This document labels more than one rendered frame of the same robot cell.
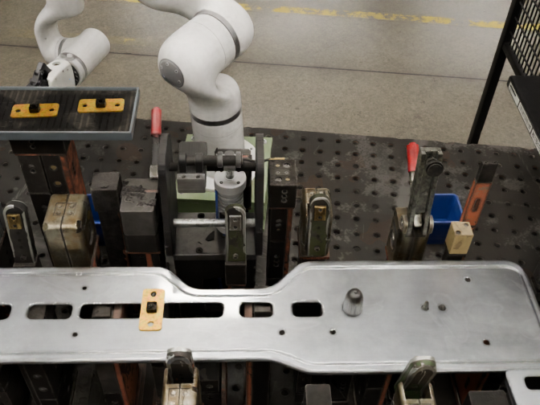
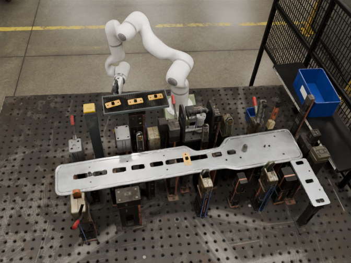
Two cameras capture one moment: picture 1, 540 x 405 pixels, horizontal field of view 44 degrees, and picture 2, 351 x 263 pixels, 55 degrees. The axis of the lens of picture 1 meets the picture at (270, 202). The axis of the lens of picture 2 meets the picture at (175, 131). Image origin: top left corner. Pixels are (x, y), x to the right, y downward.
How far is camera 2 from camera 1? 0.87 m
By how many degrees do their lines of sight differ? 10
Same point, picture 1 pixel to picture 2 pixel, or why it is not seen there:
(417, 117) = (225, 69)
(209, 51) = (184, 73)
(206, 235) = (191, 133)
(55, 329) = (160, 168)
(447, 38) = (230, 32)
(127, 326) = (181, 165)
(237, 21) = (189, 61)
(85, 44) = (124, 68)
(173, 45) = (173, 73)
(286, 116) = not seen: hidden behind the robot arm
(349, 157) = (218, 96)
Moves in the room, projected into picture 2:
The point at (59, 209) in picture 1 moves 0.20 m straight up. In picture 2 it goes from (151, 132) to (151, 107)
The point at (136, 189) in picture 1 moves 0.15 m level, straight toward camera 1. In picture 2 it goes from (171, 122) to (183, 141)
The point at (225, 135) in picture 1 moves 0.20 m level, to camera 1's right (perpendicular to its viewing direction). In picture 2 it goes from (184, 97) to (213, 95)
